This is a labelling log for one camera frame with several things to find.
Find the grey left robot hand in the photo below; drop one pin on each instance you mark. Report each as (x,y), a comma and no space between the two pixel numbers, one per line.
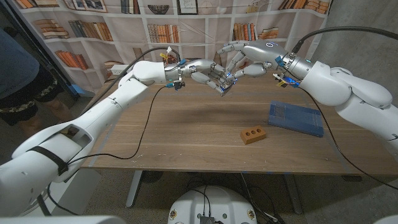
(202,67)

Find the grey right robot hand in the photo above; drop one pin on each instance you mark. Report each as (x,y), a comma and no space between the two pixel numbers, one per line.
(264,53)

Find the metal padlock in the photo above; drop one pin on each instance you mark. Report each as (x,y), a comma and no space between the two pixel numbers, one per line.
(228,86)

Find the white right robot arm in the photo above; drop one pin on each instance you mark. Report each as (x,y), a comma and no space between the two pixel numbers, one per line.
(342,90)

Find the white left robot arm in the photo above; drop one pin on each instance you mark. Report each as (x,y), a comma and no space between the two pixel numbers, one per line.
(99,115)

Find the brown block with holes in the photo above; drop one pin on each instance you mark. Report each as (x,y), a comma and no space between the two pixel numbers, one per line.
(253,134)

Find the printed bookshelf backdrop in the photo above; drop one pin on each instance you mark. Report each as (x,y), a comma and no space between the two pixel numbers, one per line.
(199,31)

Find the blue book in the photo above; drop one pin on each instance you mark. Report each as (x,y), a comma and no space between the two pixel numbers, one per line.
(295,118)

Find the white power strip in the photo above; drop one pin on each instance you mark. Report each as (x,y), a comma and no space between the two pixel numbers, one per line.
(116,69)

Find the blue floor object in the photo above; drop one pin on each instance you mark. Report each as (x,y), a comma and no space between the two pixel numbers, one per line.
(81,90)

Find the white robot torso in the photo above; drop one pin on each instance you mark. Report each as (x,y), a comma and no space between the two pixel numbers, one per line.
(217,202)

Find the white table leg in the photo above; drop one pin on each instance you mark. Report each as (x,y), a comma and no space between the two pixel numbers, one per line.
(134,189)

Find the grey table leg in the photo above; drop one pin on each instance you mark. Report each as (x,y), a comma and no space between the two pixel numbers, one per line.
(293,196)

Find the person in dark shorts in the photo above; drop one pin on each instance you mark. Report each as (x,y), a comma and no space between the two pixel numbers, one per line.
(15,68)

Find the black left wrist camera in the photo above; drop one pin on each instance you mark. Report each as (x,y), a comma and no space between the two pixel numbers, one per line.
(178,85)

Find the black metal post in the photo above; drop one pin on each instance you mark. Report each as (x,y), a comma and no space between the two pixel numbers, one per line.
(57,73)

